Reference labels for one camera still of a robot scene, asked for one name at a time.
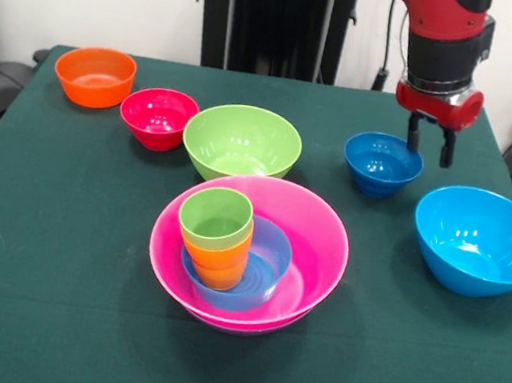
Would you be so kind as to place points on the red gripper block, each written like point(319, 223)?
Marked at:
point(437, 109)

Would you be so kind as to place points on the dark blue bowl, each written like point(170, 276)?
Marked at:
point(379, 165)

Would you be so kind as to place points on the large pink bowl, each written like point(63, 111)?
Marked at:
point(316, 237)

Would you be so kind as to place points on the small light blue bowl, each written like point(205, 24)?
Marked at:
point(270, 259)

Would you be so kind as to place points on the green cup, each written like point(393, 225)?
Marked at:
point(215, 217)

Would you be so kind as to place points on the orange cup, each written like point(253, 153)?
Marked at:
point(222, 267)

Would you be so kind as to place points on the small pink bowl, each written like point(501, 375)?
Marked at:
point(157, 117)

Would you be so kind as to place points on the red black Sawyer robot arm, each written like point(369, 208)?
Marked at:
point(440, 46)

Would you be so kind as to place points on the large light blue bowl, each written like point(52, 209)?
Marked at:
point(483, 221)

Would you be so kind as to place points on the lime green bowl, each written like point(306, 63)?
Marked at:
point(239, 142)

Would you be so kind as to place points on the purple bowl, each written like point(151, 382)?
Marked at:
point(242, 332)

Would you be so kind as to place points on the orange bowl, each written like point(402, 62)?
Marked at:
point(93, 80)

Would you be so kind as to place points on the dark green tablecloth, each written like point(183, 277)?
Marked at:
point(78, 319)

